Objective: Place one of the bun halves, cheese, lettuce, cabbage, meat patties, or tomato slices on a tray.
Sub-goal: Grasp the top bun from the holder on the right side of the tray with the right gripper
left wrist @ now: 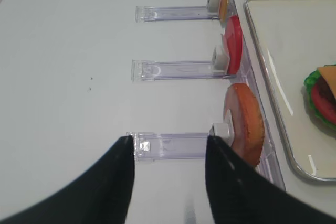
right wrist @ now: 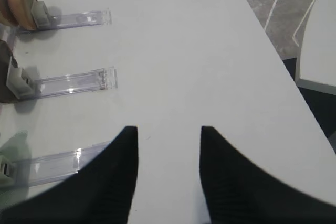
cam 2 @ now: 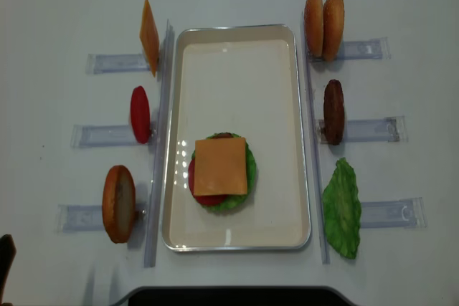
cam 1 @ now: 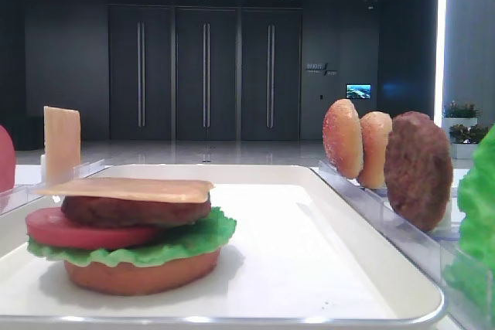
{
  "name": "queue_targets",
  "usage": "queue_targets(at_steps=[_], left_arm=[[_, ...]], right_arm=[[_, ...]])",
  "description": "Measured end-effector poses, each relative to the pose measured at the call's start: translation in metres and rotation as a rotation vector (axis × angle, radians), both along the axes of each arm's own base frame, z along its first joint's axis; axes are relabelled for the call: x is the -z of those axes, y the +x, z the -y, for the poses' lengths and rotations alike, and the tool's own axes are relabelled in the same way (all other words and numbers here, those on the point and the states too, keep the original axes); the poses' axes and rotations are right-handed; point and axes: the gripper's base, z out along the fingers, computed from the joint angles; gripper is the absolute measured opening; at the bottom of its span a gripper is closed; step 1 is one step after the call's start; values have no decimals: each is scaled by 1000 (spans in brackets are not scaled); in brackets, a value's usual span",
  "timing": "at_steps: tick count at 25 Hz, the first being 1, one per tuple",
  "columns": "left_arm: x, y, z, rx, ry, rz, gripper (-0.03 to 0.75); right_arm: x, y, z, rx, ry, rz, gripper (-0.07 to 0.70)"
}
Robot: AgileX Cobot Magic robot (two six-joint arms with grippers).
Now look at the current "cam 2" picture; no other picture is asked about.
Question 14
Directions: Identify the sesame bun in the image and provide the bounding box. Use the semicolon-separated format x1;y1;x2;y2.
304;0;323;57
322;0;345;62

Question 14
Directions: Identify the brown meat patty on burger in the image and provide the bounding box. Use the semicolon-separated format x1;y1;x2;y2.
213;133;233;139

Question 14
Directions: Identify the flat orange cheese slice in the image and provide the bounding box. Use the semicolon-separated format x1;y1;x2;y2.
194;137;247;196

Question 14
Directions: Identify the green lettuce leaf on burger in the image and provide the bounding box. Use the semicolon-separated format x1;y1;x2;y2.
191;133;257;213

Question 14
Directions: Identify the red tomato slice on burger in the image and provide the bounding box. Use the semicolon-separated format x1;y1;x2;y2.
188;158;227;206

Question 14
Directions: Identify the upright red tomato slice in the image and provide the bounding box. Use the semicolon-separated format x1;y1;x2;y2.
130;86;151;144

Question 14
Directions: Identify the upright brown meat patty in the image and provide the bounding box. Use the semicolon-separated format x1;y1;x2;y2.
323;80;345;145

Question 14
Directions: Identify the upright orange cheese slice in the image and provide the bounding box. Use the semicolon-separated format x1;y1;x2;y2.
139;0;160;76

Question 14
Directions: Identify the upright green lettuce leaf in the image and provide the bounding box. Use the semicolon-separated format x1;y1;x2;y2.
322;158;361;259

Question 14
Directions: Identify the clear holder under tomato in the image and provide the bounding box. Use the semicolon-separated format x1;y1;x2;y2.
70;125;140;148

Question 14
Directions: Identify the clear holder under cheese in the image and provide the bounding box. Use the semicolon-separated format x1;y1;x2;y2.
85;54;150;75

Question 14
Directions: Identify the clear holder under lettuce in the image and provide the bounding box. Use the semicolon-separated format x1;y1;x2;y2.
361;197;427;229

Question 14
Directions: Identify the white rectangular metal tray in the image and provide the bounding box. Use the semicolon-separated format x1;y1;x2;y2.
161;24;311;252

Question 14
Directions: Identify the upright bun half cut face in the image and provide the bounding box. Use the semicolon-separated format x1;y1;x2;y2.
102;165;136;244

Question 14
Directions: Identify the clear holder under right buns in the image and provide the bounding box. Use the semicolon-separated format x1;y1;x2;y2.
307;36;392;63

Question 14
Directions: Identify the black device at bottom edge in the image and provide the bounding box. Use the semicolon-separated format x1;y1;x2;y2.
128;287;352;305

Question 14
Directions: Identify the clear holder under left bun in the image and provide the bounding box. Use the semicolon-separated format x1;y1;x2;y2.
56;204;148;234

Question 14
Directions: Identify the dark object bottom left corner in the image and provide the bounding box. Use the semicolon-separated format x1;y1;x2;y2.
0;234;16;303

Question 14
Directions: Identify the left long clear acrylic rail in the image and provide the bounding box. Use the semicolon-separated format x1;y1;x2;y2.
143;22;175;268

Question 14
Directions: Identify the long clear acrylic rail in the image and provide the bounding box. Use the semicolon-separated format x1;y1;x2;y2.
301;11;330;264
143;22;175;268

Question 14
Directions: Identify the right long clear acrylic rail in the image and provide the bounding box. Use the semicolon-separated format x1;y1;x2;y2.
301;11;330;264

